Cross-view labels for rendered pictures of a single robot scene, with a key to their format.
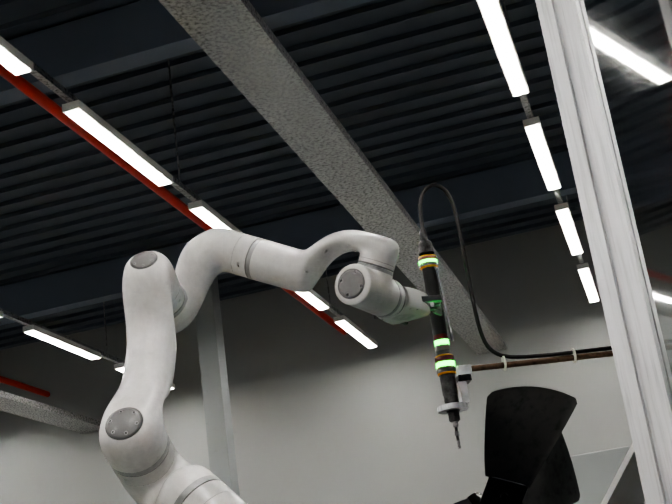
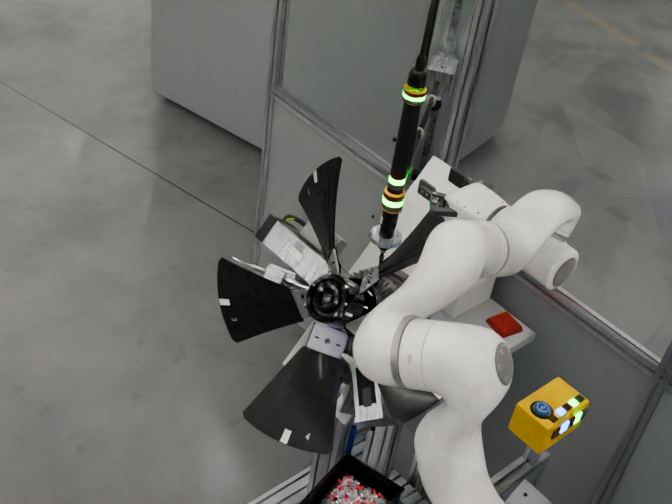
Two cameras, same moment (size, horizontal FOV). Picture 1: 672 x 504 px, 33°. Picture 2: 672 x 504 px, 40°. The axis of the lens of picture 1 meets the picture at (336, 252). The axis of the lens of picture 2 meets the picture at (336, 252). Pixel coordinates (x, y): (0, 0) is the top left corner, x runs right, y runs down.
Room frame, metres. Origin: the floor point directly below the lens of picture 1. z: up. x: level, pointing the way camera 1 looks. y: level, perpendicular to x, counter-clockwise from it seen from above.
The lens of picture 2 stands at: (2.16, 1.32, 2.62)
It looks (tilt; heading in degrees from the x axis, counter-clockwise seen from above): 38 degrees down; 287
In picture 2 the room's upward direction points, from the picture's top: 9 degrees clockwise
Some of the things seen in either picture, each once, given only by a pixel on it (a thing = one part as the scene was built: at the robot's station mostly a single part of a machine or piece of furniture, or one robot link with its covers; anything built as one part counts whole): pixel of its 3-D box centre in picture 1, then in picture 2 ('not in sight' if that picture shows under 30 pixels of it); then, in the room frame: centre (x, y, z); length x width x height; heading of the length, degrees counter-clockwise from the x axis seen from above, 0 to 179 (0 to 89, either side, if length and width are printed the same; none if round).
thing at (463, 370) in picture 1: (453, 389); (389, 218); (2.53, -0.22, 1.49); 0.09 x 0.07 x 0.10; 98
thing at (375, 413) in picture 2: not in sight; (378, 392); (2.47, -0.21, 0.98); 0.20 x 0.16 x 0.20; 63
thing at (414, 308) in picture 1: (398, 303); (479, 210); (2.34, -0.12, 1.65); 0.11 x 0.10 x 0.07; 153
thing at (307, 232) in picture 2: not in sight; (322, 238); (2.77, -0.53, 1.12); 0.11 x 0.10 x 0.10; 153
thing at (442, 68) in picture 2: not in sight; (441, 75); (2.61, -0.83, 1.53); 0.10 x 0.07 x 0.08; 98
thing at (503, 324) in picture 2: not in sight; (504, 324); (2.26, -0.75, 0.87); 0.08 x 0.08 x 0.02; 52
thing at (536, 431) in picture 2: not in sight; (548, 416); (2.07, -0.31, 1.02); 0.16 x 0.10 x 0.11; 63
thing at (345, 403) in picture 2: not in sight; (344, 396); (2.55, -0.23, 0.91); 0.12 x 0.08 x 0.12; 63
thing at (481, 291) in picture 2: not in sight; (456, 280); (2.43, -0.81, 0.92); 0.17 x 0.16 x 0.11; 63
